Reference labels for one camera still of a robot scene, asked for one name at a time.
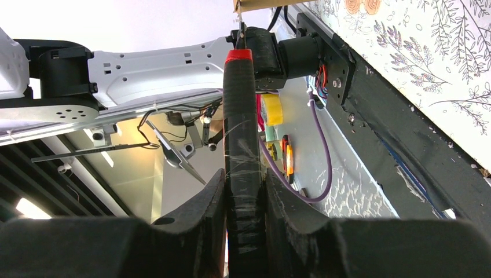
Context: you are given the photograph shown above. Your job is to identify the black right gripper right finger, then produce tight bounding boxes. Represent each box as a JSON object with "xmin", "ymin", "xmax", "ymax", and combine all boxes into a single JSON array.
[{"xmin": 265, "ymin": 170, "xmax": 490, "ymax": 277}]

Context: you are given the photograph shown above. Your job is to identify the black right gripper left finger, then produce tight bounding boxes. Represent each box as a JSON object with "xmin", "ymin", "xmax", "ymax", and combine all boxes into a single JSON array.
[{"xmin": 1, "ymin": 169, "xmax": 225, "ymax": 277}]

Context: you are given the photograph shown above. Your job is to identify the red black utility knife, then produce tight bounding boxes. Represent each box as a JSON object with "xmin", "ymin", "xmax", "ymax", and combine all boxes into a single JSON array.
[{"xmin": 223, "ymin": 22, "xmax": 268, "ymax": 277}]

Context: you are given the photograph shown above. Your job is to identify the brown cardboard express box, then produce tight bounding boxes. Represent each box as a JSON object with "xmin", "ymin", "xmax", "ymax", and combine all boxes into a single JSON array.
[{"xmin": 233, "ymin": 0, "xmax": 305, "ymax": 12}]

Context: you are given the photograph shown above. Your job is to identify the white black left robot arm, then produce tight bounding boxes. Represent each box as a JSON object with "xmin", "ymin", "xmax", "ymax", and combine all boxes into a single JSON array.
[{"xmin": 1, "ymin": 27, "xmax": 321, "ymax": 123}]

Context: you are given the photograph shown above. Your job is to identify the grey monitor on stand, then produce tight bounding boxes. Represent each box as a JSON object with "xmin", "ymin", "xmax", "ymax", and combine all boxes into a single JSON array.
[{"xmin": 145, "ymin": 120, "xmax": 206, "ymax": 185}]

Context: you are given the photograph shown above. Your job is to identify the orange black tool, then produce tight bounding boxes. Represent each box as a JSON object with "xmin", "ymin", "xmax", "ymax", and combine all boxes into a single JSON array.
[{"xmin": 281, "ymin": 134, "xmax": 294, "ymax": 184}]

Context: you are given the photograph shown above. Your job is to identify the yellow tape roll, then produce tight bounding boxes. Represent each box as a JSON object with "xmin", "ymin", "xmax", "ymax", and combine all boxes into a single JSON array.
[{"xmin": 261, "ymin": 94, "xmax": 283, "ymax": 127}]

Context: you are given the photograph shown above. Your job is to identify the floral patterned table mat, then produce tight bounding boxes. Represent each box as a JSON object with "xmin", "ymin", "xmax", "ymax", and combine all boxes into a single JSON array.
[{"xmin": 307, "ymin": 1, "xmax": 490, "ymax": 170}]

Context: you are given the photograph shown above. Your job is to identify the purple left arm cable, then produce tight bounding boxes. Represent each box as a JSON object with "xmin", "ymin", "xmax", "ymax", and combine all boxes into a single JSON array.
[{"xmin": 259, "ymin": 92, "xmax": 333, "ymax": 204}]

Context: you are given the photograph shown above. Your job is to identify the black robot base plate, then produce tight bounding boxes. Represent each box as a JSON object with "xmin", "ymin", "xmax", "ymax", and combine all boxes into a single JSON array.
[{"xmin": 296, "ymin": 13, "xmax": 490, "ymax": 234}]

